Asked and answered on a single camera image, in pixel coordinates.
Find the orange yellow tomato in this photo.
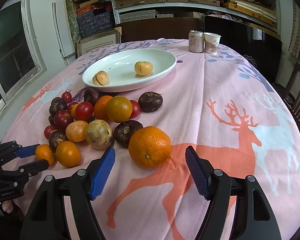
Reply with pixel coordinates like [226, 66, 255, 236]
[56, 141, 81, 168]

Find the yellow-green round fruit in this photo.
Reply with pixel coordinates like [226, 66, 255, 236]
[85, 119, 114, 150]

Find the orange yellow passion fruit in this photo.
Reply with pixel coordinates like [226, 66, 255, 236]
[65, 120, 88, 142]

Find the dark wrinkled passion fruit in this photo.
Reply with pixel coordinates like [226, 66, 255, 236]
[114, 120, 143, 148]

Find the large orange mandarin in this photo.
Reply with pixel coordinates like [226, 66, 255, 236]
[128, 126, 172, 168]

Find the red cherry tomato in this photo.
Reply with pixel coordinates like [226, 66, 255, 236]
[75, 101, 94, 121]

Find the dark purple passion fruit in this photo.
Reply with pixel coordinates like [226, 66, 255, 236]
[138, 92, 163, 113]

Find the small orange fruit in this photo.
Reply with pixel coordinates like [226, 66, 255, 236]
[35, 144, 55, 165]

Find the green orange mandarin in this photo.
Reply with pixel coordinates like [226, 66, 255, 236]
[106, 96, 133, 123]

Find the left hand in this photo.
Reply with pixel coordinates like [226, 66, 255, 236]
[0, 200, 13, 216]

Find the pink deer tablecloth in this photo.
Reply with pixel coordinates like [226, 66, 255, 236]
[4, 39, 300, 239]

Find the striped yellow melon fruit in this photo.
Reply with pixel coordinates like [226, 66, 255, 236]
[92, 70, 109, 86]

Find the white oval plate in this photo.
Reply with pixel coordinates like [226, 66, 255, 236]
[82, 48, 177, 92]

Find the striped yellow round fruit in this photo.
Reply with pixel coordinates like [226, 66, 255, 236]
[134, 61, 153, 76]

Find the framed picture leaning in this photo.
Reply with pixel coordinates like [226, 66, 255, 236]
[77, 27, 122, 57]

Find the dark wooden chair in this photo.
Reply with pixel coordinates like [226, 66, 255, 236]
[273, 62, 300, 132]

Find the white paper cup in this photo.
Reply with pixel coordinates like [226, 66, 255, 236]
[204, 32, 221, 55]

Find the pink drink can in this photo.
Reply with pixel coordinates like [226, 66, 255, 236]
[189, 30, 204, 53]

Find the metal storage shelf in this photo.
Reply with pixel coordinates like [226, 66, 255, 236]
[111, 0, 280, 36]

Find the window with white frame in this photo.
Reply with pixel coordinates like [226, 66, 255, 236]
[0, 0, 46, 112]

